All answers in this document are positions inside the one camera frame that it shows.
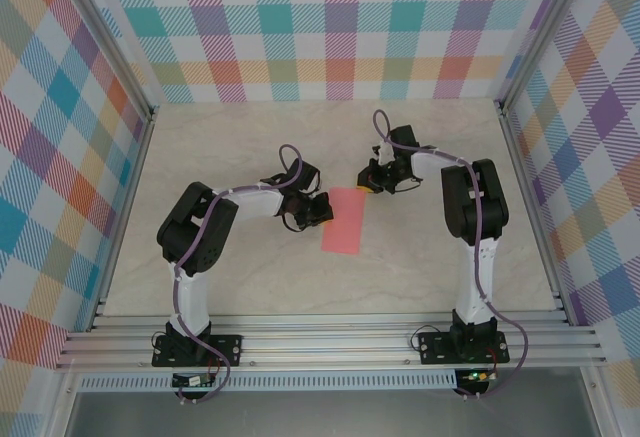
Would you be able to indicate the pink cloth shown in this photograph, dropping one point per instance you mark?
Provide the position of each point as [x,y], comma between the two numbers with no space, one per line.
[345,227]

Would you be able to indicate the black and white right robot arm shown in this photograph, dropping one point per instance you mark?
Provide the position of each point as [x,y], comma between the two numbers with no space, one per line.
[492,207]

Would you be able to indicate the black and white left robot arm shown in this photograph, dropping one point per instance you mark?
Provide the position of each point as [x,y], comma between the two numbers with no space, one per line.
[195,302]

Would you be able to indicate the grey metal sheet panel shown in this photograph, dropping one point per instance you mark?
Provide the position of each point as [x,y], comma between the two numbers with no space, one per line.
[325,414]

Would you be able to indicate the small green circuit board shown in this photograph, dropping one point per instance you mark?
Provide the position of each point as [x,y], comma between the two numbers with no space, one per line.
[192,381]
[477,376]

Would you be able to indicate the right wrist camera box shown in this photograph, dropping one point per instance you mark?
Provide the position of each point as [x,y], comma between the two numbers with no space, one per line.
[386,153]

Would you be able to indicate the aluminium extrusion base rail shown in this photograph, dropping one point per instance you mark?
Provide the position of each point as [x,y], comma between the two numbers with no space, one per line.
[325,344]

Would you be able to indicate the aluminium side rail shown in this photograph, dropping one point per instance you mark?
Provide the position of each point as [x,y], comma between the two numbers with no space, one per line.
[534,217]
[125,217]

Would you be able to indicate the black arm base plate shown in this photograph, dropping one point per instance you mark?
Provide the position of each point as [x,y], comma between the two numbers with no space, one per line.
[435,349]
[225,349]

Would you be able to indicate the aluminium frame post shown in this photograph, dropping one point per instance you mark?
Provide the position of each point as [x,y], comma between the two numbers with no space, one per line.
[107,42]
[540,32]

